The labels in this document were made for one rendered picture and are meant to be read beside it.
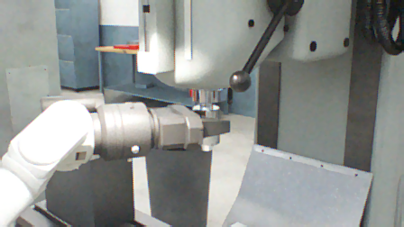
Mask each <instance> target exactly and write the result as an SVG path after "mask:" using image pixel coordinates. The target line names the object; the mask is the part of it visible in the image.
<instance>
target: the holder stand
mask: <svg viewBox="0 0 404 227"><path fill-rule="evenodd" d="M45 195H46V207H47V209H49V210H51V211H52V212H54V213H55V214H57V215H59V216H61V217H62V218H64V219H66V220H68V221H69V222H72V223H73V224H75V225H77V226H78V227H117V226H120V225H122V224H123V223H127V222H130V221H131V220H133V219H134V184H133V159H132V161H127V159H117V160H111V161H104V160H103V159H101V158H100V157H99V154H97V155H92V157H91V159H89V161H87V163H83V164H80V165H79V166H78V167H77V168H75V169H73V170H71V171H58V170H55V172H54V173H53V176H51V178H50V180H49V182H48V183H47V185H46V189H45Z"/></svg>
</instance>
